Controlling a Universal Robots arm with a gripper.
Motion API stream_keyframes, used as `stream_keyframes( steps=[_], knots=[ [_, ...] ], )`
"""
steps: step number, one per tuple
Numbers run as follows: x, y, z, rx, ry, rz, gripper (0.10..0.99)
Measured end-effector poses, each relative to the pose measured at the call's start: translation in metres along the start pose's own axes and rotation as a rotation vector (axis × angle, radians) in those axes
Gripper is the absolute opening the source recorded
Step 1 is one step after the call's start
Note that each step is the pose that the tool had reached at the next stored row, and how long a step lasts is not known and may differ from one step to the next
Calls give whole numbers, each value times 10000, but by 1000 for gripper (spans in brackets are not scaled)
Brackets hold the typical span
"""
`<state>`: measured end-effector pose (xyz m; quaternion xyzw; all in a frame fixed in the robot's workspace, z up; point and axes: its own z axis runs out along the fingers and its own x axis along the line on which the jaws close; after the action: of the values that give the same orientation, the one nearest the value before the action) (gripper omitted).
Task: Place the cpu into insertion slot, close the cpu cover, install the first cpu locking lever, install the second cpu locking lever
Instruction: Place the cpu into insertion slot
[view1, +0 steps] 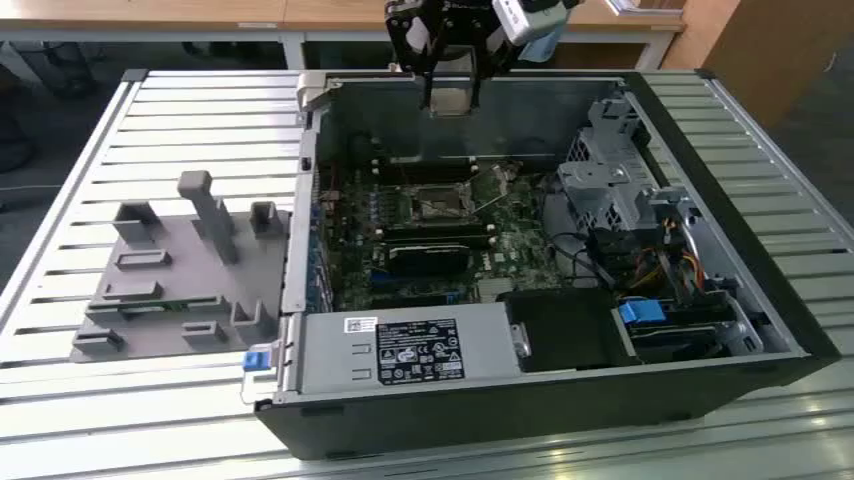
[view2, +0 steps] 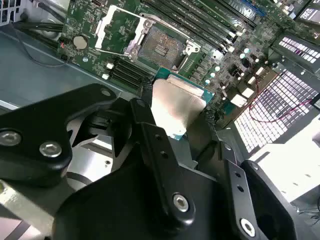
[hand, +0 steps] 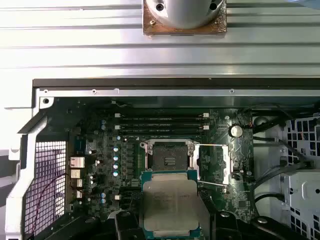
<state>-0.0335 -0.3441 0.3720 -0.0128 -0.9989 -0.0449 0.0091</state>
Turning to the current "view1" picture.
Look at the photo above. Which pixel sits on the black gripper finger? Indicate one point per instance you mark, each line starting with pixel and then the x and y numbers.
pixel 477 80
pixel 428 90

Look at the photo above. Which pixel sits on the silver CPU plate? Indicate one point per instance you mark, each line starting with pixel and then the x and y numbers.
pixel 452 102

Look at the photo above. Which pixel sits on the CPU socket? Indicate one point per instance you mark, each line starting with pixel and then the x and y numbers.
pixel 441 205

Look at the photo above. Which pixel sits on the silver metal drive cage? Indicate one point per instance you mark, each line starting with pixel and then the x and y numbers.
pixel 601 185

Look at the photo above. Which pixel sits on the wooden desk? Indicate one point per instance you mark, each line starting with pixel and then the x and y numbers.
pixel 201 15

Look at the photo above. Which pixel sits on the green motherboard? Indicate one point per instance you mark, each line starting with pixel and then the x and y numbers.
pixel 514 235

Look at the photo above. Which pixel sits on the black graphics card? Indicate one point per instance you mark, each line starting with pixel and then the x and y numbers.
pixel 428 260

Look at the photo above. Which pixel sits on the silver chipset heatsink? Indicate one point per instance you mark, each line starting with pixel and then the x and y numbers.
pixel 497 290

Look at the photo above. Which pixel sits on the wooden cabinet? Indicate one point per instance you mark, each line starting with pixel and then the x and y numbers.
pixel 774 55

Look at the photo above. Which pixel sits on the black plastic fan shroud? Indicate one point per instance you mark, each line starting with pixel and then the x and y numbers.
pixel 568 330

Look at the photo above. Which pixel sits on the grey plastic parts rack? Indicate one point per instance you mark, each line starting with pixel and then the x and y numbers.
pixel 187 280

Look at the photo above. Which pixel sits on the blue disk carrier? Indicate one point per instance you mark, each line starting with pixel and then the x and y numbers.
pixel 641 312

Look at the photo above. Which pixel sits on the silver power supply unit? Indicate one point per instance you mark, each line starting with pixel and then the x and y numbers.
pixel 334 345

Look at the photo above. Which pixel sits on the green RAM stick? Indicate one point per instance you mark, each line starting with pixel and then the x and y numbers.
pixel 174 305

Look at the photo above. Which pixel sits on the blue case latch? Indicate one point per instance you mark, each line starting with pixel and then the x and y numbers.
pixel 259 361

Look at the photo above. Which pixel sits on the black open PC case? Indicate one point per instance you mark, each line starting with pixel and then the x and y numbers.
pixel 468 425

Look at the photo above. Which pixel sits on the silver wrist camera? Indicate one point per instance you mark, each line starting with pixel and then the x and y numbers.
pixel 528 20

